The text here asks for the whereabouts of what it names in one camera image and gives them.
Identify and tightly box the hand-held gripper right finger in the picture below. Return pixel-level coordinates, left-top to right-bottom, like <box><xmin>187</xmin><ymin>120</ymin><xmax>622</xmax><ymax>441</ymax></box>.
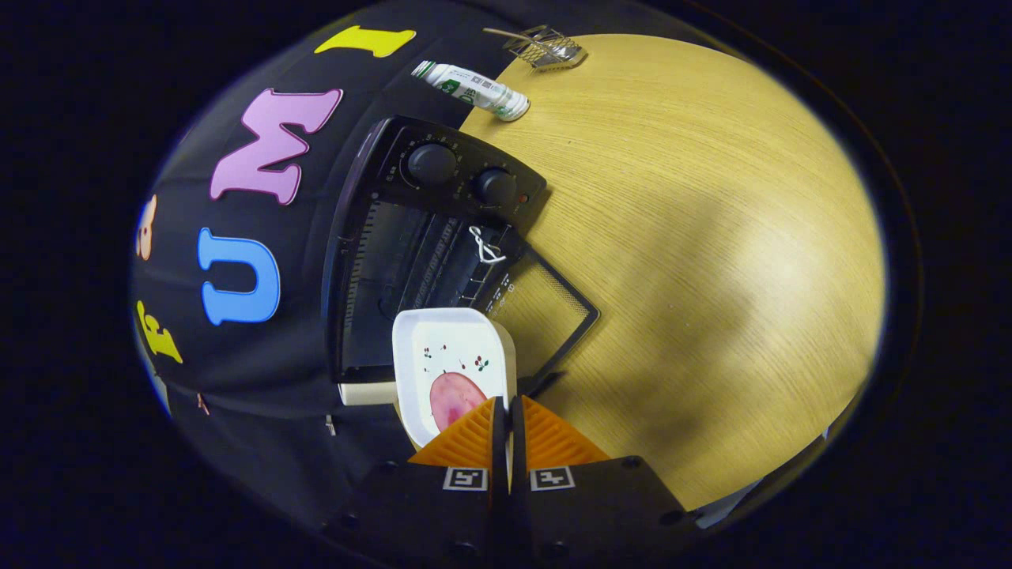
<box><xmin>510</xmin><ymin>395</ymin><xmax>701</xmax><ymax>563</ymax></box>

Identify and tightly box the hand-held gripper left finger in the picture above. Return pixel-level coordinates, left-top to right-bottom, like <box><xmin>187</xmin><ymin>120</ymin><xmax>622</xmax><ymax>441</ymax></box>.
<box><xmin>324</xmin><ymin>398</ymin><xmax>508</xmax><ymax>566</ymax></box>

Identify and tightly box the pink ham slice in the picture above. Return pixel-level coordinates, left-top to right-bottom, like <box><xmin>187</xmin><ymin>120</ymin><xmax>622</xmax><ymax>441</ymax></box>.
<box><xmin>429</xmin><ymin>372</ymin><xmax>489</xmax><ymax>434</ymax></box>

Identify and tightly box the white square dish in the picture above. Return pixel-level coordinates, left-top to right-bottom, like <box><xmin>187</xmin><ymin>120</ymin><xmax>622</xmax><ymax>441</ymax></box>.
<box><xmin>393</xmin><ymin>308</ymin><xmax>518</xmax><ymax>450</ymax></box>

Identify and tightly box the black toaster oven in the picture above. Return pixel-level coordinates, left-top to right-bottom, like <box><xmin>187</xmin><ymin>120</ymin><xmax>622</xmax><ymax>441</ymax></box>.
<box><xmin>323</xmin><ymin>116</ymin><xmax>600</xmax><ymax>396</ymax></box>

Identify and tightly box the white pop-up toaster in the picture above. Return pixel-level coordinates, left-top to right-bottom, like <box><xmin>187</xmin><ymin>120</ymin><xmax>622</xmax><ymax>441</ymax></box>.
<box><xmin>338</xmin><ymin>382</ymin><xmax>398</xmax><ymax>406</ymax></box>

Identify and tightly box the metal oven rack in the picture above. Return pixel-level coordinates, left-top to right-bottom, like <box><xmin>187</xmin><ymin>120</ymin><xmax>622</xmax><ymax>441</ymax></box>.
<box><xmin>395</xmin><ymin>213</ymin><xmax>515</xmax><ymax>311</ymax></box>

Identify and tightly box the white plastic bottle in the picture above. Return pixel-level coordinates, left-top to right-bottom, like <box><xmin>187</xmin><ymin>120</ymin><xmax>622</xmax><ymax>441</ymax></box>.
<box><xmin>411</xmin><ymin>61</ymin><xmax>531</xmax><ymax>122</ymax></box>

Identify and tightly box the white string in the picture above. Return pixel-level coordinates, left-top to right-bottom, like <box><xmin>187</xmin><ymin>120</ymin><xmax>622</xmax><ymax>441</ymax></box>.
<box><xmin>469</xmin><ymin>227</ymin><xmax>507</xmax><ymax>265</ymax></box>

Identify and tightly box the small metal wire basket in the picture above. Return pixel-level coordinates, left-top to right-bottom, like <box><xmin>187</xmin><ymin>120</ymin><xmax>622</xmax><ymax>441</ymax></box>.
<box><xmin>484</xmin><ymin>25</ymin><xmax>588</xmax><ymax>72</ymax></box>

